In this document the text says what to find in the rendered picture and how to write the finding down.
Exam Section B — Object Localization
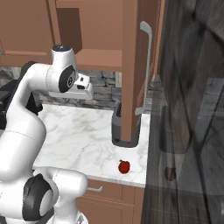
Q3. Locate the brown open cabinet door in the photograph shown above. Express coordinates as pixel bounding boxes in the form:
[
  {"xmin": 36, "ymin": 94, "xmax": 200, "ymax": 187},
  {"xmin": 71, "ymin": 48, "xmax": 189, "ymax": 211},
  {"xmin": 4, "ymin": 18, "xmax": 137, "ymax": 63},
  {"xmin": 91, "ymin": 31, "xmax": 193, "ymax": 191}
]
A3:
[{"xmin": 120, "ymin": 0, "xmax": 166, "ymax": 142}]

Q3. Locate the dark grey glossy fridge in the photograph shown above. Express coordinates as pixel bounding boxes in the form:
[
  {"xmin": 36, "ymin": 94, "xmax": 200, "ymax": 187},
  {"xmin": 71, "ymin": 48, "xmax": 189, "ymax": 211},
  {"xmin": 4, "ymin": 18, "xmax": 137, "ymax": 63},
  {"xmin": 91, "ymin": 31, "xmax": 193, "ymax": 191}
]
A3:
[{"xmin": 141, "ymin": 0, "xmax": 224, "ymax": 224}]

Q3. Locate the brown open wall cabinet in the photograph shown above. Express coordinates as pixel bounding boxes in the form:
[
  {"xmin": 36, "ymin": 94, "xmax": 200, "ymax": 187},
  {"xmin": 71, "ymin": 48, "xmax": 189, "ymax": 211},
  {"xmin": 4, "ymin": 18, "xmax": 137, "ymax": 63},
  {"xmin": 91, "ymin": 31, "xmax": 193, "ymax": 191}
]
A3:
[{"xmin": 54, "ymin": 0, "xmax": 123, "ymax": 73}]

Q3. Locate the brown base cabinet door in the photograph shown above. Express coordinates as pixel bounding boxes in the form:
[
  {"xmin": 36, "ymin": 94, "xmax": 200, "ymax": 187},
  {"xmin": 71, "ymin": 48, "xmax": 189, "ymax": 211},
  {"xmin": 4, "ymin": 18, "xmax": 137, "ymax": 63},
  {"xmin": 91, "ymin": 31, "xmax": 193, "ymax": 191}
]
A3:
[{"xmin": 76, "ymin": 197, "xmax": 136, "ymax": 224}]

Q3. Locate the dark grey toaster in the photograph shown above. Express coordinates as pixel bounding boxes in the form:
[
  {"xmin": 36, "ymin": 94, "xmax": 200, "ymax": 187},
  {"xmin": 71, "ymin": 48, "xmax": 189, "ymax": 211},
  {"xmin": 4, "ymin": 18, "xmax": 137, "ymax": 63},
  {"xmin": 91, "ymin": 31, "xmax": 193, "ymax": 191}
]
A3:
[{"xmin": 111, "ymin": 101, "xmax": 143, "ymax": 149}]

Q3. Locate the red bell pepper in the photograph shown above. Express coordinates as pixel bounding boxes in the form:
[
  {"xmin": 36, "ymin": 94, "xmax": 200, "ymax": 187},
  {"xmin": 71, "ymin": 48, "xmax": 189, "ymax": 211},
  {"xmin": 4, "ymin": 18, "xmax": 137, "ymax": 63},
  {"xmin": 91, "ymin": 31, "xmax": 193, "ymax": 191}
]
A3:
[{"xmin": 118, "ymin": 159, "xmax": 131, "ymax": 175}]

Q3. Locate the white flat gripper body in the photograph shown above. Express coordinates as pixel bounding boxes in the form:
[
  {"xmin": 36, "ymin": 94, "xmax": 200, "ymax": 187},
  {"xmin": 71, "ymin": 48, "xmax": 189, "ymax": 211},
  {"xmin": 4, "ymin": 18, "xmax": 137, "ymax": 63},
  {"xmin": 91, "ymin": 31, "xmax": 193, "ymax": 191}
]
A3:
[{"xmin": 47, "ymin": 82, "xmax": 95, "ymax": 101}]

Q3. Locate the brown closed cabinet door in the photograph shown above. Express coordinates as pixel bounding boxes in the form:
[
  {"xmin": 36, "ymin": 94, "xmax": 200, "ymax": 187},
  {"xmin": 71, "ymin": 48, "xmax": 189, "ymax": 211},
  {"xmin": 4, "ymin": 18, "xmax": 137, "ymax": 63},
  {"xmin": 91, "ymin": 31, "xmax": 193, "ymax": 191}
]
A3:
[{"xmin": 0, "ymin": 0, "xmax": 61, "ymax": 68}]

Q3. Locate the grey long door handle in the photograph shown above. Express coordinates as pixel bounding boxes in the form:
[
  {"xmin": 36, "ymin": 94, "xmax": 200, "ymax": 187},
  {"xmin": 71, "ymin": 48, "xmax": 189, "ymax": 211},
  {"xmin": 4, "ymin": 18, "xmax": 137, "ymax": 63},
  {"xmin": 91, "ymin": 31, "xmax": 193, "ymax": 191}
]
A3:
[{"xmin": 134, "ymin": 20, "xmax": 153, "ymax": 116}]

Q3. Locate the brown drawer front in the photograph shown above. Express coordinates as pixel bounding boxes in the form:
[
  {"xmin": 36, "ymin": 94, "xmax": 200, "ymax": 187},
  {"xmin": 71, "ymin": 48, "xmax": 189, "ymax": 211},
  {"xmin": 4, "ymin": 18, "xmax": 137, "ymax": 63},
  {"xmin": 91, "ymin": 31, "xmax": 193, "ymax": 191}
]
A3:
[{"xmin": 86, "ymin": 178, "xmax": 146, "ymax": 205}]

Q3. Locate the black appliance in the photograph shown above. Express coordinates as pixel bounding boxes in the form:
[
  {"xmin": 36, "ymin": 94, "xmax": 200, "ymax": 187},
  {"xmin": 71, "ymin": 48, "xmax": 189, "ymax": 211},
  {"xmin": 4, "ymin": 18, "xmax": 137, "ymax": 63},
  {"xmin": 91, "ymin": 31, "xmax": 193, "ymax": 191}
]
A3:
[{"xmin": 0, "ymin": 78, "xmax": 44, "ymax": 131}]

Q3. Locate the white wall socket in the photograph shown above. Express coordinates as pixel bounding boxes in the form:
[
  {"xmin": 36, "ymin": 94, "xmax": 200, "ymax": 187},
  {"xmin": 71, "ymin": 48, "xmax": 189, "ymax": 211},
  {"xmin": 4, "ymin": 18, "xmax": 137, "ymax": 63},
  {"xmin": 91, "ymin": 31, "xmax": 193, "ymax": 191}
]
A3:
[{"xmin": 115, "ymin": 72, "xmax": 123, "ymax": 88}]

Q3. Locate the grey drawer handle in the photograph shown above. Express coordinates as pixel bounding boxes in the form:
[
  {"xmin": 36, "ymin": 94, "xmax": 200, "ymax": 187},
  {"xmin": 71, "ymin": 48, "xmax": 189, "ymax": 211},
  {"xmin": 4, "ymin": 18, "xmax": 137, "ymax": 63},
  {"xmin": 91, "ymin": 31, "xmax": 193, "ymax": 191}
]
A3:
[{"xmin": 87, "ymin": 185, "xmax": 104, "ymax": 193}]

